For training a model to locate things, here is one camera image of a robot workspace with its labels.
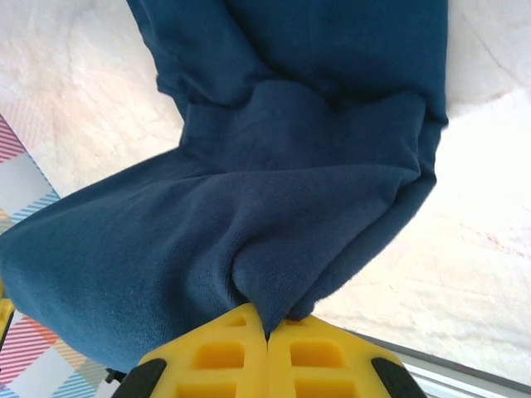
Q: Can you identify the aluminium mounting rail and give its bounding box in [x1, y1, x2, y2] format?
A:
[343, 329, 531, 398]

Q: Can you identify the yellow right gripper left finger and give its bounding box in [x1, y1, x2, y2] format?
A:
[118, 302, 269, 398]

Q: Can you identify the navy blue t-shirt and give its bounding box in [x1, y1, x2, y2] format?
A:
[0, 0, 451, 374]

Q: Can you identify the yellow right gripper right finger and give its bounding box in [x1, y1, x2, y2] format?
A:
[265, 314, 429, 398]

